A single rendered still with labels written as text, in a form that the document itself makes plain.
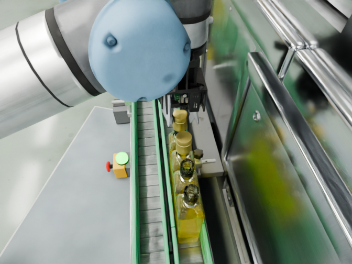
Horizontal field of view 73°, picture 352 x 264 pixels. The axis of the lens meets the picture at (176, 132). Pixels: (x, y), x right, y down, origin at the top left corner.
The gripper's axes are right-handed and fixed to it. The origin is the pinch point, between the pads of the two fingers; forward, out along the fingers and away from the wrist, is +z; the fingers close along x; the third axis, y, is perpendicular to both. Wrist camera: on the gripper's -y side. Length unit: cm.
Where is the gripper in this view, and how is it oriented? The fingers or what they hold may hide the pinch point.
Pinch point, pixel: (180, 116)
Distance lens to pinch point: 54.2
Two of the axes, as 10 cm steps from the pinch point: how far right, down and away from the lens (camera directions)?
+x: 9.9, -0.8, 0.7
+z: 0.0, 6.3, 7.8
